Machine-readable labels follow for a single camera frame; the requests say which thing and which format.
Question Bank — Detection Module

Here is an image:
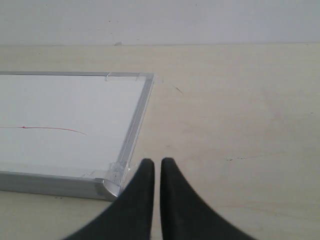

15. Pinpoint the aluminium framed whiteboard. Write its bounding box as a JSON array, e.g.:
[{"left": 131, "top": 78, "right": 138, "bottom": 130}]
[{"left": 0, "top": 71, "right": 155, "bottom": 201}]

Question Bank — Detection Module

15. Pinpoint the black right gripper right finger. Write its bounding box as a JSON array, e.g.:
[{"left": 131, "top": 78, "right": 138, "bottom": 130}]
[{"left": 160, "top": 157, "right": 253, "bottom": 240}]

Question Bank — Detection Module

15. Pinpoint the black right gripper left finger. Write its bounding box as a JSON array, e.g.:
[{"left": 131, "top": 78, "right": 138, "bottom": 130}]
[{"left": 66, "top": 158, "right": 155, "bottom": 240}]

